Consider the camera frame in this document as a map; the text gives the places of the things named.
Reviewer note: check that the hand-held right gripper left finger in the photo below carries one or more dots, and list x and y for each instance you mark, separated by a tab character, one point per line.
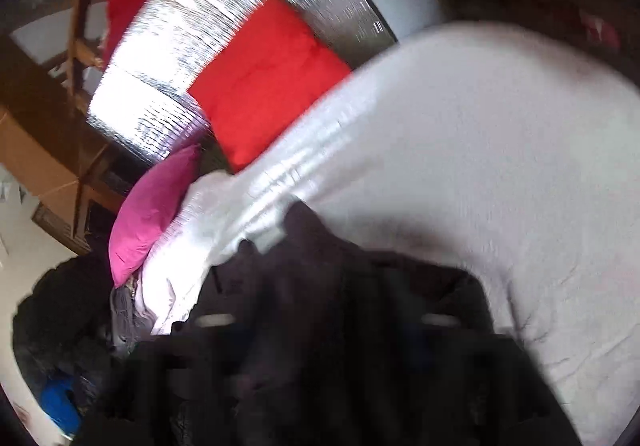
210	343

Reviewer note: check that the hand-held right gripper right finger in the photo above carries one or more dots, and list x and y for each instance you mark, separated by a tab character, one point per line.
442	343

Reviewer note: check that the black quilted jacket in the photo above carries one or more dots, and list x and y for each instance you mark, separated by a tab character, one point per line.
325	306

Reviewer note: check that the pile of dark clothes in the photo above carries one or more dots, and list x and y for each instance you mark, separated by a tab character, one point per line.
55	316

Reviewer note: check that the grey cloth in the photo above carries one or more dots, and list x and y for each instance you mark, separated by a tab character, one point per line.
125	321

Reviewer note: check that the pink pillow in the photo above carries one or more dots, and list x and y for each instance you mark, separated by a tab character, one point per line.
150	221

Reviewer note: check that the blue jacket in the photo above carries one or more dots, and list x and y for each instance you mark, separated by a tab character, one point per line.
60	403

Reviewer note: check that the dark wooden cabinet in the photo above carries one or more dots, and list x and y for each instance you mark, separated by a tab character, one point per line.
95	186

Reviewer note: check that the white bed blanket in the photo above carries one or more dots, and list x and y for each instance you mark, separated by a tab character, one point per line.
475	150

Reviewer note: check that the brown wooden column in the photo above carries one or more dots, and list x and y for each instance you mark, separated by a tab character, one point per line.
35	155

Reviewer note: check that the red pillow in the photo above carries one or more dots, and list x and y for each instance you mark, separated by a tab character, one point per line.
270	80

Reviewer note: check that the silver foil insulation panel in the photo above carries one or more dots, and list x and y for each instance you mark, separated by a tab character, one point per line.
200	15

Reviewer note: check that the wooden stair railing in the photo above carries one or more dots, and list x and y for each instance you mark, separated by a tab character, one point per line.
87	25

